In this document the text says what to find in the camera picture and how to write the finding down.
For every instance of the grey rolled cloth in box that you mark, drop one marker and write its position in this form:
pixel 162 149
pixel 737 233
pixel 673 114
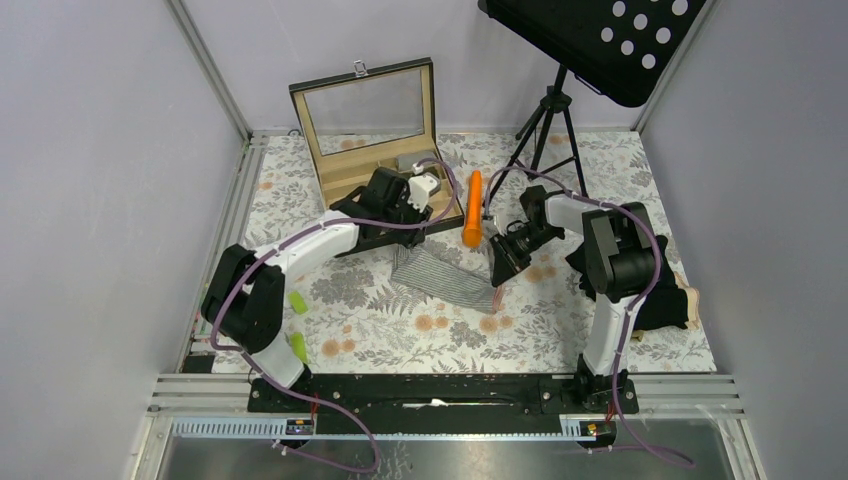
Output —
pixel 407 161

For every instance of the floral tablecloth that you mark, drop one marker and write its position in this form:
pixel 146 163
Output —
pixel 359 321

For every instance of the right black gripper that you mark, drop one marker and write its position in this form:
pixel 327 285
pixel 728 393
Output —
pixel 506 261

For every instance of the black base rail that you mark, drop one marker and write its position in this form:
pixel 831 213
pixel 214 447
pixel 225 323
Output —
pixel 445 404

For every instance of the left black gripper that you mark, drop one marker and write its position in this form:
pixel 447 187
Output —
pixel 409 238

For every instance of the orange cylinder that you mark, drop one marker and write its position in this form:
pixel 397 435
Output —
pixel 472 232

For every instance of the green clip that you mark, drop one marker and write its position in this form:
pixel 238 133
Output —
pixel 298 346
pixel 297 303

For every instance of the beige garment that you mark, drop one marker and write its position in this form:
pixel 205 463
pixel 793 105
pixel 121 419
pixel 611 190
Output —
pixel 690 305

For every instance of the aluminium frame rails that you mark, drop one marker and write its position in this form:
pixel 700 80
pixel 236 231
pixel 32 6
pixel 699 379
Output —
pixel 225 199

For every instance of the wooden compartment box glass lid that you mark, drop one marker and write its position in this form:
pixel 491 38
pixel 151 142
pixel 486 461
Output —
pixel 357 122

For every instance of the green clip lower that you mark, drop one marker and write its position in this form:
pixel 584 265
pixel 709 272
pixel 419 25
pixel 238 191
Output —
pixel 298 346

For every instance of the green clip upper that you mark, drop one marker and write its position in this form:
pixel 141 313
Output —
pixel 297 303

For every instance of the black music stand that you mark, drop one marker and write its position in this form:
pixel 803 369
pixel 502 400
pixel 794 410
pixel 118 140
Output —
pixel 618 49

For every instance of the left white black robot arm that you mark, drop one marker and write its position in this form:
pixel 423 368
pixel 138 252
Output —
pixel 246 298

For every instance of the black clothing pile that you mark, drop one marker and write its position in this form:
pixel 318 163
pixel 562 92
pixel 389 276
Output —
pixel 576 260

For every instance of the grey striped underwear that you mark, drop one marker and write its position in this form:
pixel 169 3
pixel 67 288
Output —
pixel 421 270

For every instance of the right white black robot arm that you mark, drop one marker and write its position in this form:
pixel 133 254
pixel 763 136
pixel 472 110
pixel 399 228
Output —
pixel 622 262

